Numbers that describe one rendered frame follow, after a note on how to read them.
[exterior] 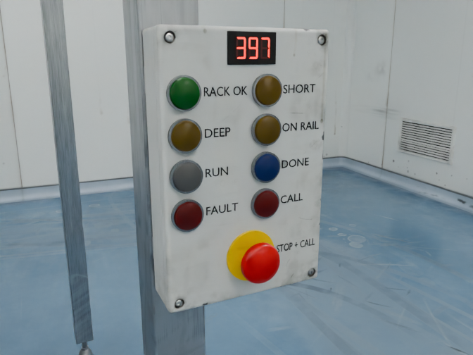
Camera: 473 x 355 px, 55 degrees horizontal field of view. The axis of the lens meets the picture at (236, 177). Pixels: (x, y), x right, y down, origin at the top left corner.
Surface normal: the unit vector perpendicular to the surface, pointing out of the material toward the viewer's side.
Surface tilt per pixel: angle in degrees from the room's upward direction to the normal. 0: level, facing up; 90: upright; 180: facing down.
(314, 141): 90
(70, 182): 90
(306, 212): 90
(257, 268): 90
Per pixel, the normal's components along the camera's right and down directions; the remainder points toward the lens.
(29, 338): 0.00, -0.97
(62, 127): 0.44, 0.22
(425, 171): -0.92, 0.10
